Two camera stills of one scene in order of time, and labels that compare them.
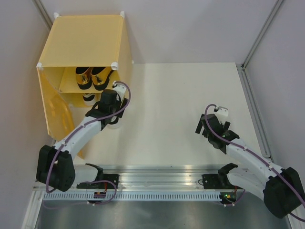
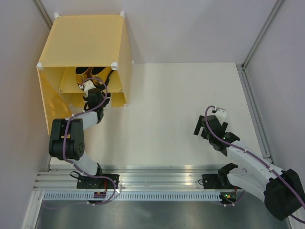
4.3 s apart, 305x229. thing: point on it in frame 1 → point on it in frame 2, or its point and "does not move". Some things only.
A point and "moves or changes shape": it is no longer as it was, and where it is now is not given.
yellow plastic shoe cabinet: (85, 54) does not move
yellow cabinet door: (59, 118) does not move
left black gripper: (123, 103) → (102, 98)
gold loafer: (84, 76) does not move
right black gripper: (225, 126) does not move
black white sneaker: (111, 120) moves or changes shape
